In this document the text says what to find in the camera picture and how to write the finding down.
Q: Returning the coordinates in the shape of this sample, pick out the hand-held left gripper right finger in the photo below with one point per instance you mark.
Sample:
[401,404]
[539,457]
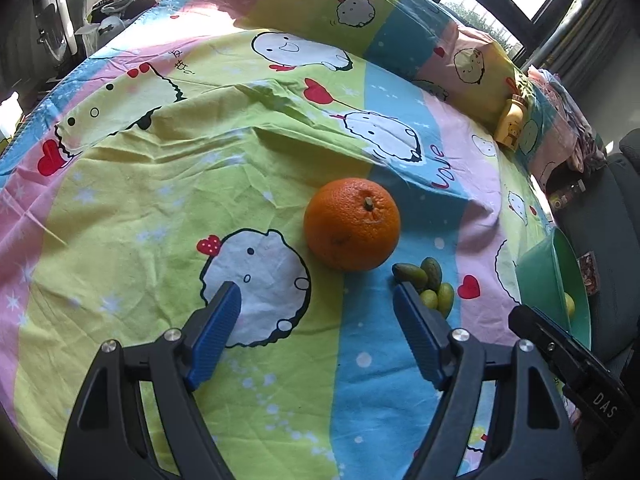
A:
[420,340]

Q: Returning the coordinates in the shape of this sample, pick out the green plastic bowl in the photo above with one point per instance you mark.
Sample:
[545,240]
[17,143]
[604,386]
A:
[542,275]

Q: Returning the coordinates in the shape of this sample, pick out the small clear bottle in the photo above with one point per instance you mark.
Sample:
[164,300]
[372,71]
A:
[567,192]

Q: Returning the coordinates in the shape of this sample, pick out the cartoon printed bed sheet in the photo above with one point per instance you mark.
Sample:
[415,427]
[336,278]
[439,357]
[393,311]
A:
[150,200]

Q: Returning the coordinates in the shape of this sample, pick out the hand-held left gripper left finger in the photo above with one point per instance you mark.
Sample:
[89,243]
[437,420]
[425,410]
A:
[217,330]

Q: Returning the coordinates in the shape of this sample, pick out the pink crumpled cloth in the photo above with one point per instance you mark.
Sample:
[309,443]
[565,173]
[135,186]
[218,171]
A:
[565,105]

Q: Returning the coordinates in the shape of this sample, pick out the yellow lemon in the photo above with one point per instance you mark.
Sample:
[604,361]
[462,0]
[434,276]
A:
[569,305]

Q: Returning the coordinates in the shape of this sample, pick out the large orange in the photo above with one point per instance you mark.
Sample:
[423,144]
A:
[352,225]

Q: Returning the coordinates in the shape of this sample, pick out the green olive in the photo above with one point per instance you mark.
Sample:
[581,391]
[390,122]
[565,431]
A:
[428,297]
[445,300]
[410,272]
[431,267]

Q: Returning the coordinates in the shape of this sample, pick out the small printed packet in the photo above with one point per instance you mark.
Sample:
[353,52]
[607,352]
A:
[589,272]

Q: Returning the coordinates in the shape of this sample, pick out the white cloth pile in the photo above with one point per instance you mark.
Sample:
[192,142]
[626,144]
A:
[107,17]

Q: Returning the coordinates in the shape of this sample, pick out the yellow bear bottle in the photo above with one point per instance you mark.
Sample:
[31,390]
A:
[511,122]

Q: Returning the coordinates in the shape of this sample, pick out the grey curtain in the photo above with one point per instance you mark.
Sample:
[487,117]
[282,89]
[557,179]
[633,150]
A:
[595,25]

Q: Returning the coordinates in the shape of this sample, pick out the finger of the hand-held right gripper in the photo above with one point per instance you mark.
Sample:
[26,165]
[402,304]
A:
[545,337]

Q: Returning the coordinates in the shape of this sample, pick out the dark grey chair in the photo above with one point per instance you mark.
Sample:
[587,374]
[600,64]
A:
[615,220]

